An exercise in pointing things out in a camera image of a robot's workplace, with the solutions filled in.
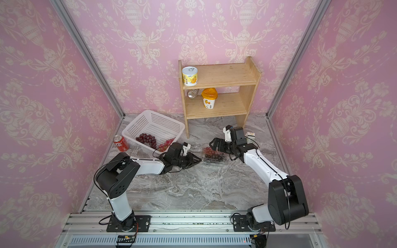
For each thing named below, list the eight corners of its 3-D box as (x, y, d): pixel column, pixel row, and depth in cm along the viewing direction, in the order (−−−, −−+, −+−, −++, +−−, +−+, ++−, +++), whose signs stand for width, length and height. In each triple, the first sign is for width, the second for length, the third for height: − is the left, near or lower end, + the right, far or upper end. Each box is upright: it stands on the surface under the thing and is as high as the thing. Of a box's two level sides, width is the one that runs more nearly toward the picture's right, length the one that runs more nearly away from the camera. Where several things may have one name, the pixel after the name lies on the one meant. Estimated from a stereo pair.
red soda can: (119, 152, 102) (111, 142, 93) (122, 144, 106) (115, 134, 97) (128, 152, 102) (121, 142, 93) (130, 144, 106) (124, 134, 97)
